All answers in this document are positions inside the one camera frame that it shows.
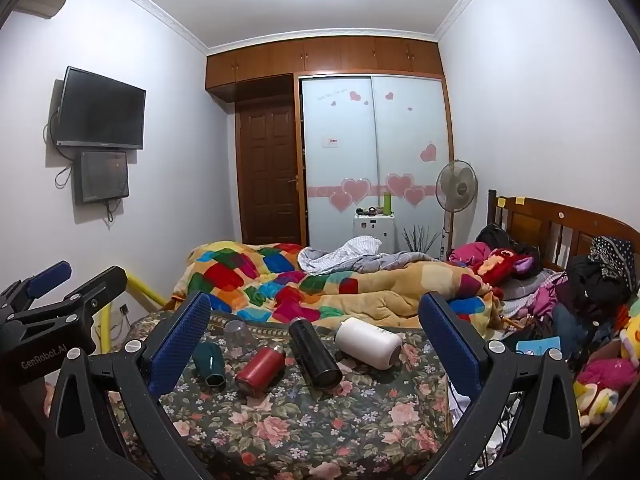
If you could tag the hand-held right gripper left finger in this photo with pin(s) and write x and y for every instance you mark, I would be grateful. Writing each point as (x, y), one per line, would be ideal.
(179, 346)

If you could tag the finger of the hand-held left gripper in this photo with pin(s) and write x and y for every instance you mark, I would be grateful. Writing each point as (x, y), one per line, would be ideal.
(47, 279)
(100, 287)

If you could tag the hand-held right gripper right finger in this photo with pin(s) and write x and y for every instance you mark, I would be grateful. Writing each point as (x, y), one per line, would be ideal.
(450, 346)

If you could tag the dark green faceted cup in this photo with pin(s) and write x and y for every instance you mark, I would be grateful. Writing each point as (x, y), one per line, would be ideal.
(210, 361)

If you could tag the clear glass cup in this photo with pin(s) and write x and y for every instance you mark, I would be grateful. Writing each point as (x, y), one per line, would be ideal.
(241, 335)

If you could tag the red insulated cup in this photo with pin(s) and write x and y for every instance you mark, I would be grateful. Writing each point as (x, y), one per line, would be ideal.
(257, 371)

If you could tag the white cup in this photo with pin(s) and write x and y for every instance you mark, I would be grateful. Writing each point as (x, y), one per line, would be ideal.
(367, 343)

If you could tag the black tumbler cup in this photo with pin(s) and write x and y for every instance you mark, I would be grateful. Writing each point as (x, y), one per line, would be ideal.
(312, 351)

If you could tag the light blue box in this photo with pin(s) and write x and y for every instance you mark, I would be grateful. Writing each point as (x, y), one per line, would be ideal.
(539, 349)

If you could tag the pink cloth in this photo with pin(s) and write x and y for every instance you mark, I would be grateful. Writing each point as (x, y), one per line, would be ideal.
(467, 252)

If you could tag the colourful patchwork blanket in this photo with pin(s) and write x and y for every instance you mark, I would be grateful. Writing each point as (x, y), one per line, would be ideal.
(240, 271)

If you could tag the red plush toy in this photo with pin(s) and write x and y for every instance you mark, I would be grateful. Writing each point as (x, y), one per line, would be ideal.
(505, 264)

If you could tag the dried grass plant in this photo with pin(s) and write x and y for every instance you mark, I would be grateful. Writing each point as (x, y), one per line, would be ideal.
(422, 242)

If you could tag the black bag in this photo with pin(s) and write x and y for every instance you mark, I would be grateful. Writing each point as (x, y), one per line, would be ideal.
(495, 237)

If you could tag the grey striped cloth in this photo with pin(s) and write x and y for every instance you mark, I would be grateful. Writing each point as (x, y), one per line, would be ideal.
(350, 256)

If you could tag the small white cabinet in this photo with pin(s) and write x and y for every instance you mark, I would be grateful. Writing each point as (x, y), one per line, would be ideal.
(375, 230)

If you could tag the floral bed cover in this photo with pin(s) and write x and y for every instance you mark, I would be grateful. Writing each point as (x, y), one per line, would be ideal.
(300, 432)

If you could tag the green bottle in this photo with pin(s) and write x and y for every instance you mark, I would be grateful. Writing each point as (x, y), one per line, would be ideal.
(387, 204)

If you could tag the yellow and white plush toy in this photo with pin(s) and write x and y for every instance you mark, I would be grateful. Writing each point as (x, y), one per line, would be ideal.
(595, 402)

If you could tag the pink plush toy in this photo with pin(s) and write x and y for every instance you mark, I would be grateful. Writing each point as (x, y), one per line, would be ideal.
(607, 374)

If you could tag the wooden headboard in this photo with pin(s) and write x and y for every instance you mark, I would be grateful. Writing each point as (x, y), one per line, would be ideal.
(555, 225)

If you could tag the pile of dark clothes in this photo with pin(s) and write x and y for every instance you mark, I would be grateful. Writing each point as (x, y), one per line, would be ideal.
(597, 280)

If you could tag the standing fan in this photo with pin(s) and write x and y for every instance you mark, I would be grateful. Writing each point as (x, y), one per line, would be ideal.
(456, 184)

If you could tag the dark dotted scarf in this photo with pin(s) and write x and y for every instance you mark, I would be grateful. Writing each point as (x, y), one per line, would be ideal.
(615, 255)

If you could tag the brown wooden door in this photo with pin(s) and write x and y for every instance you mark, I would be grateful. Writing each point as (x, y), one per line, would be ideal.
(267, 170)

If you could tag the sliding wardrobe with heart stickers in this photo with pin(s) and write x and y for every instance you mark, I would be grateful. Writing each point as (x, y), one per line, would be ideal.
(372, 150)

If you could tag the wooden overhead cabinet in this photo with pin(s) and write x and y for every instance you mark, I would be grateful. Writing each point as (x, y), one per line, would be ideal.
(325, 57)

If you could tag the yellow metal rail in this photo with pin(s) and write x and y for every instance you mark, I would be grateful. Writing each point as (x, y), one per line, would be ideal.
(142, 287)

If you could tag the small grey wall monitor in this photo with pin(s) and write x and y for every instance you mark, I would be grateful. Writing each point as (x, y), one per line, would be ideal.
(102, 177)

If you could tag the wall-mounted black television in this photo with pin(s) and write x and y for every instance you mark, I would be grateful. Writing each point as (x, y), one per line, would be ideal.
(100, 109)

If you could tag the wall air conditioner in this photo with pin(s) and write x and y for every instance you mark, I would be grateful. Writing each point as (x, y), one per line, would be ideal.
(42, 2)

